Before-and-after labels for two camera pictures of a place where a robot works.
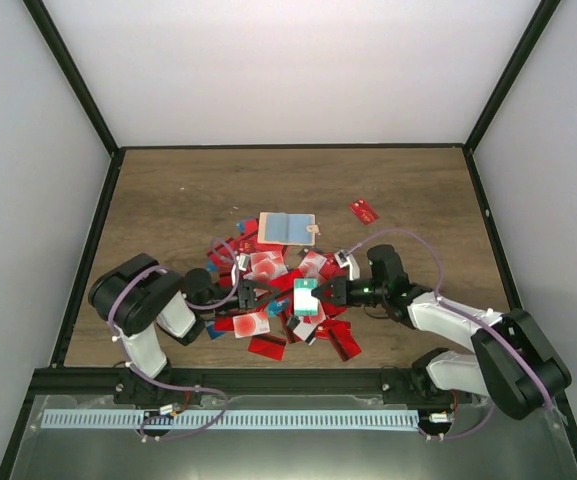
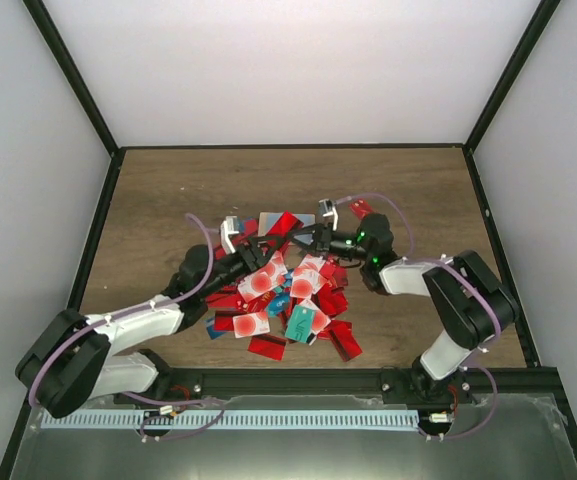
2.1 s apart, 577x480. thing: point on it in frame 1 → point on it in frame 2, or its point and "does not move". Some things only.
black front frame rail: [226, 383] does not move
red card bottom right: [341, 335] does not move
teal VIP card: [305, 304] → [299, 323]
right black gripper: [342, 295] → [321, 231]
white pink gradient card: [267, 265] does not move
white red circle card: [311, 265] → [304, 283]
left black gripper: [246, 291] → [260, 258]
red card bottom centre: [268, 346] does not move
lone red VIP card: [364, 212] does not move
